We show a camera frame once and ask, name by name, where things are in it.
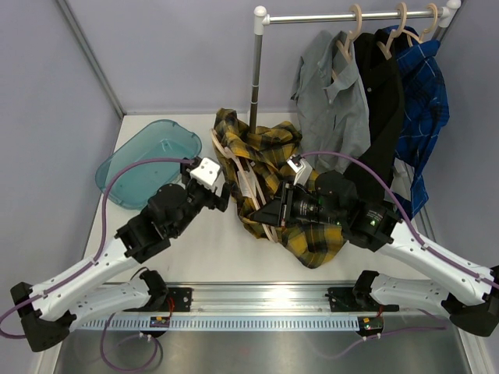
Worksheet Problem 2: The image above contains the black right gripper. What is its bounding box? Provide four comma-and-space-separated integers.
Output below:
251, 180, 345, 228

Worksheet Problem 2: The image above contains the yellow plaid shirt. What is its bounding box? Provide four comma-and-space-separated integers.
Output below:
213, 108, 345, 269

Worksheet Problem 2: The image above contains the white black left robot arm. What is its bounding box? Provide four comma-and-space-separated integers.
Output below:
11, 179, 230, 352

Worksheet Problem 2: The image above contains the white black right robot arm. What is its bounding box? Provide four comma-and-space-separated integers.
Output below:
250, 171, 498, 337

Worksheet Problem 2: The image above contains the grey shirt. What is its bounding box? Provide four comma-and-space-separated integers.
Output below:
291, 30, 371, 159

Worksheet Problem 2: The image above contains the black shirt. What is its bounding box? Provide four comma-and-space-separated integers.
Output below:
354, 30, 405, 185

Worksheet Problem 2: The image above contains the blue plaid shirt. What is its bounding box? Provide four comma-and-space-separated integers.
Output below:
391, 34, 450, 218

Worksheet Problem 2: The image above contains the wooden hanger of grey shirt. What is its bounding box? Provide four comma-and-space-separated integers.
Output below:
336, 3, 363, 65

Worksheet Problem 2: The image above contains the wooden hanger of black shirt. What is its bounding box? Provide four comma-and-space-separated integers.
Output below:
377, 2, 408, 60

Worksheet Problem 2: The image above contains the wooden hanger of blue shirt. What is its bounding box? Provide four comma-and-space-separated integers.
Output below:
401, 2, 439, 46

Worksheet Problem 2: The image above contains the teal plastic tub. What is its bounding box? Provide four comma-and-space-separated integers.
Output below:
95, 118, 203, 211

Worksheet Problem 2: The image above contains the white metal clothes rack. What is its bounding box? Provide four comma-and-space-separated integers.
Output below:
247, 0, 462, 242

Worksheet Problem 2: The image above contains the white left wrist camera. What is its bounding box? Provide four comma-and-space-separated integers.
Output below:
189, 157, 221, 192

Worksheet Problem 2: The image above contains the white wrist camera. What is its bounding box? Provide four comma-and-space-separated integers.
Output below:
287, 154, 313, 186
189, 157, 221, 192

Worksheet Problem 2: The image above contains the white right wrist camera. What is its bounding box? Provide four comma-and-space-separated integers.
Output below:
287, 154, 313, 186

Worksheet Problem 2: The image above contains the aluminium mounting rail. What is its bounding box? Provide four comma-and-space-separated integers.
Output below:
97, 282, 449, 315

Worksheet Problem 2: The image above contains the white slotted cable duct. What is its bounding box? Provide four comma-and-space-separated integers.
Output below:
80, 315, 360, 332

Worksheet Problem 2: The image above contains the purple cable under right base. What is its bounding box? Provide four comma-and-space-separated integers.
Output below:
311, 303, 449, 359

